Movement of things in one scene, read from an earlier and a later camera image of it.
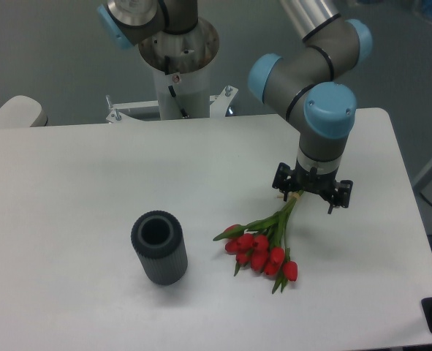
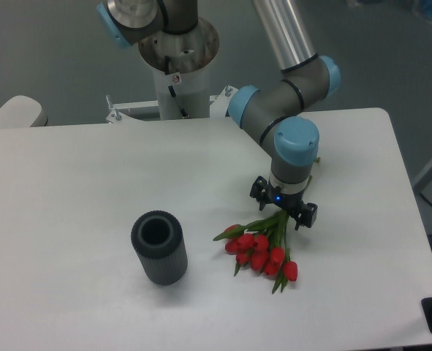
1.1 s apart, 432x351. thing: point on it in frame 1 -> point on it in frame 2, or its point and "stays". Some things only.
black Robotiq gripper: (312, 181) -> (292, 202)
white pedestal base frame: (219, 105) stays
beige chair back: (17, 112) stays
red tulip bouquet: (260, 245) stays
